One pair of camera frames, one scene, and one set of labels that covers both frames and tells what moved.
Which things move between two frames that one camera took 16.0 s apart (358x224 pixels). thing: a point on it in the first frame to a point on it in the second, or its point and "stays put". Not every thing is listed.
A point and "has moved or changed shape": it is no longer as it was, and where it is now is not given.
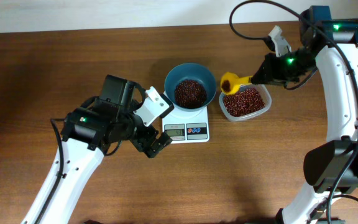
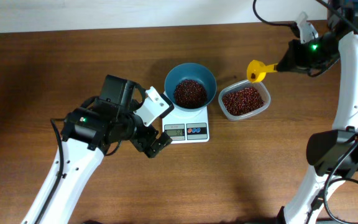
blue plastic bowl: (190, 86) stays put
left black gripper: (148, 143) stays put
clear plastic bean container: (250, 99) stays put
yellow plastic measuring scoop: (230, 83) has moved or changed shape
